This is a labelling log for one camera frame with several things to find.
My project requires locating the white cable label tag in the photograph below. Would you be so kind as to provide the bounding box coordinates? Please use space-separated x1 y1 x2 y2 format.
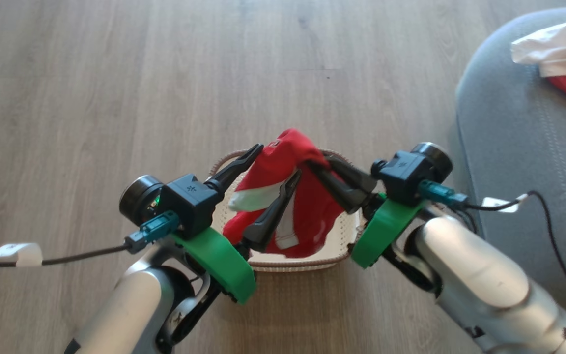
0 242 43 267
481 193 530 214

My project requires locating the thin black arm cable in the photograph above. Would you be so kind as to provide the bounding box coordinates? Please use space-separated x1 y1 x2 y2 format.
0 244 132 354
462 190 566 329

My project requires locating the grey fabric sofa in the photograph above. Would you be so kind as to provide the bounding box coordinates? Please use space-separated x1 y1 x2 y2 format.
455 6 566 335

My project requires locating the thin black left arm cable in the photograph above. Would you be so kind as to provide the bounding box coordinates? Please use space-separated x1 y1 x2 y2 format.
0 244 132 354

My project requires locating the teal left camera connector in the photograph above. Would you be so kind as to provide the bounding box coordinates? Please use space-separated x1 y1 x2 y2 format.
125 210 181 255

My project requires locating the red and white garment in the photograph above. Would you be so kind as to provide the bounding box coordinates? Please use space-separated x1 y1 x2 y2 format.
510 13 566 130

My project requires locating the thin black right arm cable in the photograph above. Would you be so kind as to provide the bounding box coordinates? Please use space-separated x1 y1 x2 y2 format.
462 190 566 329

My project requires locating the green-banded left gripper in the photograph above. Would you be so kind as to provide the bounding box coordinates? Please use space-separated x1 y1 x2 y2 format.
118 144 302 305

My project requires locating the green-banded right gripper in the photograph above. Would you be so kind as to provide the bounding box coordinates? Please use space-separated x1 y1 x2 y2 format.
307 142 453 270

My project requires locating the teal right camera connector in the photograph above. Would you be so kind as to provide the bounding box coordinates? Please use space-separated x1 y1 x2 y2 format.
418 179 471 207

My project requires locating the beige plastic laundry basket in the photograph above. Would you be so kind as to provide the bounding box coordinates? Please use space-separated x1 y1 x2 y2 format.
208 147 363 273

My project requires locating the teal camera connector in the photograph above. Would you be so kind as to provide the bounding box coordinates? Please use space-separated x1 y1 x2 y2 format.
418 179 471 207
125 210 181 255

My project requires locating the red Bulls jersey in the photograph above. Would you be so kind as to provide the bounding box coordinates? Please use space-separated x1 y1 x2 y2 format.
222 128 346 259

